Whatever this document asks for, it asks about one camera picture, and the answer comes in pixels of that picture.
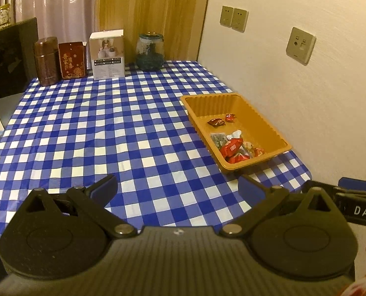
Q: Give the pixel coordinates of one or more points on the orange plastic tray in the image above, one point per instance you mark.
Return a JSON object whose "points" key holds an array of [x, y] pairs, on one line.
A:
{"points": [[255, 128]]}

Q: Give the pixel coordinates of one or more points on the red chinese gift box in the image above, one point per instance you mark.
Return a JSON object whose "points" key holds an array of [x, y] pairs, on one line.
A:
{"points": [[72, 57]]}

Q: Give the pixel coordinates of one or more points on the red patterned candy small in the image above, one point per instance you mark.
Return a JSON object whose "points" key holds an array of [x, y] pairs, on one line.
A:
{"points": [[216, 122]]}

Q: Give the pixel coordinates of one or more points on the white snack wrapper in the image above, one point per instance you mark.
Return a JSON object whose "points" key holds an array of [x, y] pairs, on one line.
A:
{"points": [[234, 135]]}

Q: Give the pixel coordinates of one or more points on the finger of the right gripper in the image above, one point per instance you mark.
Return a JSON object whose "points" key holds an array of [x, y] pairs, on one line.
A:
{"points": [[352, 184]]}

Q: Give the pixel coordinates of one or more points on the green glass jar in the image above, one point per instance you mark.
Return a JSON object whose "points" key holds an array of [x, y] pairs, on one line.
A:
{"points": [[150, 52]]}

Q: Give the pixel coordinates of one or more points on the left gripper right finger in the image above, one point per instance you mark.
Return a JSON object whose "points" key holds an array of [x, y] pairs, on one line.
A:
{"points": [[264, 201]]}

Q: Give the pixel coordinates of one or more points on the grey printed snack packet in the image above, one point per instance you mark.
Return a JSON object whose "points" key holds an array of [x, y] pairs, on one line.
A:
{"points": [[219, 139]]}

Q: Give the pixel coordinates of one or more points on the brown metal thermos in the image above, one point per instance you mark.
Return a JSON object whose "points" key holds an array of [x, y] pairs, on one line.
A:
{"points": [[47, 61]]}

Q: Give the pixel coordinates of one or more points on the black appliance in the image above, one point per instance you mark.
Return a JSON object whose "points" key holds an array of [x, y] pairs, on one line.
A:
{"points": [[17, 59]]}

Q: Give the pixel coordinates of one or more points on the blue white checkered tablecloth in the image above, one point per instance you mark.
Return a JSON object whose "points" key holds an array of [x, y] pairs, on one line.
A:
{"points": [[78, 131]]}

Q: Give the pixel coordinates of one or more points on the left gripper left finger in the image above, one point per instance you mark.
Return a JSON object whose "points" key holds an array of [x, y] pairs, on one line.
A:
{"points": [[92, 201]]}

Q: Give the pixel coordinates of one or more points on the jar on appliance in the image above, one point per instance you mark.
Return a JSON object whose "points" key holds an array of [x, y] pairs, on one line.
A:
{"points": [[5, 16]]}

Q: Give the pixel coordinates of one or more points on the wall socket plate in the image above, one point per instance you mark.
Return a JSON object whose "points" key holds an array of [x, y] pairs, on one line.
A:
{"points": [[300, 45]]}

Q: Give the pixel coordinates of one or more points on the white product box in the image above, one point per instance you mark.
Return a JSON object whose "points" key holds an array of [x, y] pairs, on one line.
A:
{"points": [[107, 54]]}

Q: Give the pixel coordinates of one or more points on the red candy wrapper large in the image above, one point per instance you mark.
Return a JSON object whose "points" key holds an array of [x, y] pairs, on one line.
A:
{"points": [[230, 117]]}

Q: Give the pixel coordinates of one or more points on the wooden door panel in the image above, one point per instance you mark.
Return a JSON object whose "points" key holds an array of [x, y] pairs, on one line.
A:
{"points": [[179, 21]]}

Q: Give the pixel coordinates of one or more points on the red snack packet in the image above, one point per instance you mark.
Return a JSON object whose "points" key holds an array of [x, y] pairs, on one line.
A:
{"points": [[231, 147]]}

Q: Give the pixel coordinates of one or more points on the yellow green snack packet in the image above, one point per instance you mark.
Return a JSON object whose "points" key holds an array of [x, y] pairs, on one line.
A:
{"points": [[247, 149]]}

